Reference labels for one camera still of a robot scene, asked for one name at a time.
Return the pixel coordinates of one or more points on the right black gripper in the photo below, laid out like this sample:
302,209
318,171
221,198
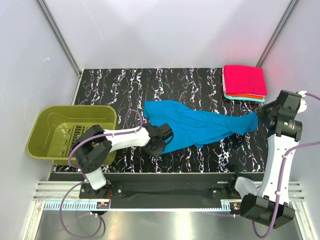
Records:
261,110

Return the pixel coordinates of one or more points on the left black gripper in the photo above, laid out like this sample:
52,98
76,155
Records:
157,152

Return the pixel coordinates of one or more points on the blue t shirt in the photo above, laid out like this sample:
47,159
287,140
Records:
196,127

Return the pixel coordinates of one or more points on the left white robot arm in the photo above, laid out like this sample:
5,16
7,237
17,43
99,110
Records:
92,148

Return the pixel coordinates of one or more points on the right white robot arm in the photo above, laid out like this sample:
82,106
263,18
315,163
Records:
268,204

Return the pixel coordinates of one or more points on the folded orange t shirt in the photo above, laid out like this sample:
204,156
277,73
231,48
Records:
246,96

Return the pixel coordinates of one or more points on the folded teal t shirt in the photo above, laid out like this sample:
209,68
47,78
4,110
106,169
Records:
244,98

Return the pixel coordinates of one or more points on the folded pink t shirt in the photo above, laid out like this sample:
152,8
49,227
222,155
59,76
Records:
244,80

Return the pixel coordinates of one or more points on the black marble pattern mat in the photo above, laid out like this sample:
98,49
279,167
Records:
198,89

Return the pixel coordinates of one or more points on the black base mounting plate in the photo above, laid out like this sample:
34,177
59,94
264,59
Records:
194,192

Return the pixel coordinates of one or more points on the olive green plastic basket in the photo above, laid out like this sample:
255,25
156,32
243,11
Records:
57,127

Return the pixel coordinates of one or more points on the right aluminium corner post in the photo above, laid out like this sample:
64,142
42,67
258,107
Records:
288,12

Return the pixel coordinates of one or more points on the aluminium corner post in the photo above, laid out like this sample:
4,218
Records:
288,12
58,35

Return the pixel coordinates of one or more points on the aluminium rail frame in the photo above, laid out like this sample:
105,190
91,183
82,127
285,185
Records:
58,195

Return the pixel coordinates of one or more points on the left aluminium corner post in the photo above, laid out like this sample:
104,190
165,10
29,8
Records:
58,35

